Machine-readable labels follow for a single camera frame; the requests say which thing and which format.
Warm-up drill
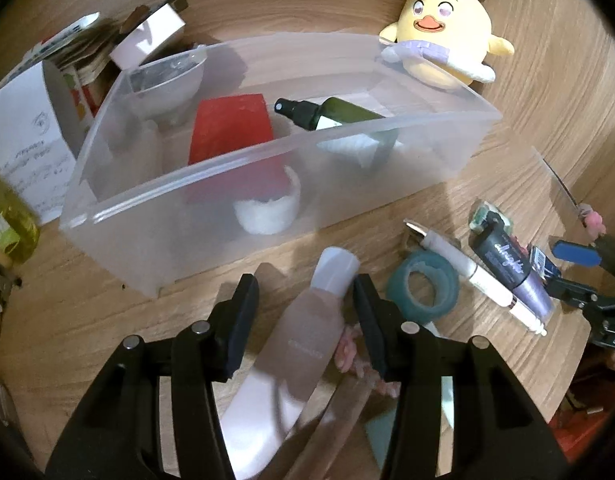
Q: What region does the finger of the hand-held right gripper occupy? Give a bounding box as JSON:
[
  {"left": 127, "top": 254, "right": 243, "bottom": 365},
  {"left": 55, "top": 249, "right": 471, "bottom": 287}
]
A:
[
  {"left": 552, "top": 234, "right": 615, "bottom": 268},
  {"left": 545, "top": 275, "right": 615, "bottom": 313}
]

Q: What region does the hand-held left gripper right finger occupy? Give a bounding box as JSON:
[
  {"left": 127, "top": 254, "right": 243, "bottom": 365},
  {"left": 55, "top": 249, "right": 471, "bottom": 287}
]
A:
[{"left": 352, "top": 274, "right": 571, "bottom": 480}]

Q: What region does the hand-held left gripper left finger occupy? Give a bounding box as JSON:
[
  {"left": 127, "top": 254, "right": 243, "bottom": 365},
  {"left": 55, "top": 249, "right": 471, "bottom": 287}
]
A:
[{"left": 45, "top": 274, "right": 261, "bottom": 480}]

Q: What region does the dark blue barcode packet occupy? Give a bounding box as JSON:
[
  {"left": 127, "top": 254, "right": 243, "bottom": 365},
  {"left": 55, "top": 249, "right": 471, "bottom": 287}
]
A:
[{"left": 527, "top": 245, "right": 563, "bottom": 278}]

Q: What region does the teal tape roll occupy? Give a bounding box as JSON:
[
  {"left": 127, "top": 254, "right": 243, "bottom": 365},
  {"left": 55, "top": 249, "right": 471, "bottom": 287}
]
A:
[{"left": 386, "top": 251, "right": 461, "bottom": 322}]

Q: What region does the pale pink tube white cap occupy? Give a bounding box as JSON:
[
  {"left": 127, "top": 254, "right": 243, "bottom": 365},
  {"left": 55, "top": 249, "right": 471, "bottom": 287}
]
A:
[{"left": 220, "top": 246, "right": 361, "bottom": 480}]

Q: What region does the black and purple tube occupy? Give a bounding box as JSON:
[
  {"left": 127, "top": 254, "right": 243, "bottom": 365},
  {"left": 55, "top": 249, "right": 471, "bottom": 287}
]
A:
[{"left": 470, "top": 220, "right": 555, "bottom": 321}]

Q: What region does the white cosmetic pen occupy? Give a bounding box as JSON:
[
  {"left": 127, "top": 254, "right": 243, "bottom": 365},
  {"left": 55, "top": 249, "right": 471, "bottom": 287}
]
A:
[{"left": 403, "top": 219, "right": 548, "bottom": 337}]

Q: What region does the small green square item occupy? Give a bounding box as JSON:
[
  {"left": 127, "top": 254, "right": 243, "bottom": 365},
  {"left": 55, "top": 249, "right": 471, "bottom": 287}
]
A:
[{"left": 470, "top": 200, "right": 513, "bottom": 236}]

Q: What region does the clear plastic storage box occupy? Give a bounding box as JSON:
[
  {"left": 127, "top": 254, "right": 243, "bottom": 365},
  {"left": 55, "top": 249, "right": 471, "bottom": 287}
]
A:
[{"left": 58, "top": 32, "right": 503, "bottom": 298}]

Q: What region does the dark green spray bottle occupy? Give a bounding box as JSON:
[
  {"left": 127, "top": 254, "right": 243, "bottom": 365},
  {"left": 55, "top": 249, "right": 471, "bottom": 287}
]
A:
[{"left": 274, "top": 97, "right": 403, "bottom": 161}]

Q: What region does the small pink charm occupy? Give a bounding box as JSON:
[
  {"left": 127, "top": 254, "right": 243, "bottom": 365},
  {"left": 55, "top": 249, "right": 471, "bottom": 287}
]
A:
[{"left": 335, "top": 325, "right": 403, "bottom": 398}]

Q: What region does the clear wand with pink charm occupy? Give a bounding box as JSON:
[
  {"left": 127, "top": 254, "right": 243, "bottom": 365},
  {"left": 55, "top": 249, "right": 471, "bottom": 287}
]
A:
[{"left": 535, "top": 147, "right": 604, "bottom": 236}]

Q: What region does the clear plastic tube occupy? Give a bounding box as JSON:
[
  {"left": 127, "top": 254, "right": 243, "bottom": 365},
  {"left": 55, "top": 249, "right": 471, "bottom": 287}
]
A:
[{"left": 282, "top": 375, "right": 373, "bottom": 480}]

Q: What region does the pale teal card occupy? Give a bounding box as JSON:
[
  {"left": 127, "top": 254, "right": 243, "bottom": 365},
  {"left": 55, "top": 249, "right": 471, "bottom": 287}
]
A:
[{"left": 365, "top": 380, "right": 455, "bottom": 471}]

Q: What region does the red cloth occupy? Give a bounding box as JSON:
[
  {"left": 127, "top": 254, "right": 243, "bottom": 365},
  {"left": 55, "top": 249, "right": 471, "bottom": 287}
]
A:
[{"left": 550, "top": 397, "right": 615, "bottom": 463}]

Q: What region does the red box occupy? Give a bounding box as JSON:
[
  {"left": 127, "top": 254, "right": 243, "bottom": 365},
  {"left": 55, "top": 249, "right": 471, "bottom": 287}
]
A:
[{"left": 185, "top": 92, "right": 288, "bottom": 206}]

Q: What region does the clear plastic cup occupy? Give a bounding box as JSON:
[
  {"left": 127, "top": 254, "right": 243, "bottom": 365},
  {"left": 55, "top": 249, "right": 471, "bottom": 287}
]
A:
[{"left": 128, "top": 45, "right": 208, "bottom": 126}]

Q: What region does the yellow-green bottle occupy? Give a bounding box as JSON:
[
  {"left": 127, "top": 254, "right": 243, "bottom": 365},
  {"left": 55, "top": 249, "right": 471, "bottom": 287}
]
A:
[{"left": 0, "top": 167, "right": 41, "bottom": 266}]

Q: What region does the yellow chick plush toy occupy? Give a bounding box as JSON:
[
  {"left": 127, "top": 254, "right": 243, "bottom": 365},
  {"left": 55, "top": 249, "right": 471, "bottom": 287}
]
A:
[{"left": 377, "top": 0, "right": 515, "bottom": 92}]

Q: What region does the colourful printed box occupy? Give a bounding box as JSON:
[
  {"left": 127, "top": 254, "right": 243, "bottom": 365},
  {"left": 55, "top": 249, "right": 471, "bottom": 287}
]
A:
[{"left": 62, "top": 67, "right": 113, "bottom": 121}]

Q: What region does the small box with white face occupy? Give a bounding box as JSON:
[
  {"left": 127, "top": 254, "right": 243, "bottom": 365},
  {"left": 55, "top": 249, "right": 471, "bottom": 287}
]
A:
[{"left": 110, "top": 0, "right": 188, "bottom": 68}]

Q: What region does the stack of papers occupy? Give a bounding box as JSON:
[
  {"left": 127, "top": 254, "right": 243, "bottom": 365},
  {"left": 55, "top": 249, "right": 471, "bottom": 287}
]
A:
[{"left": 25, "top": 12, "right": 123, "bottom": 81}]

